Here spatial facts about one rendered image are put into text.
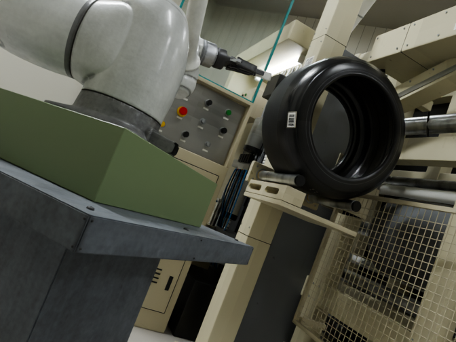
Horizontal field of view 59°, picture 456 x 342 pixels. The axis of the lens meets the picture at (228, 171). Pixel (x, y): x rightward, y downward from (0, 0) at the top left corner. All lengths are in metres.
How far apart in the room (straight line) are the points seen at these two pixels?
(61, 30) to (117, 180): 0.30
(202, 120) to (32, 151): 1.51
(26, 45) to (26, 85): 3.79
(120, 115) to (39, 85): 3.99
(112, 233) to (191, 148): 1.65
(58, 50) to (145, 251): 0.40
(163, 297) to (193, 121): 0.90
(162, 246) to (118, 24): 0.39
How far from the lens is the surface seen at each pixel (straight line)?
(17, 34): 0.79
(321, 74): 1.59
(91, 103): 0.71
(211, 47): 1.50
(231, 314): 1.95
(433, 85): 1.98
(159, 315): 2.16
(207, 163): 2.06
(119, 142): 0.54
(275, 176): 1.66
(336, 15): 2.16
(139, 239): 0.49
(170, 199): 0.67
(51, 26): 0.76
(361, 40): 5.90
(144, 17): 0.74
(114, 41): 0.73
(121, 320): 0.79
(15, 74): 4.51
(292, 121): 1.52
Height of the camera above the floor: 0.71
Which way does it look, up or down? 5 degrees up
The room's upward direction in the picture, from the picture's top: 22 degrees clockwise
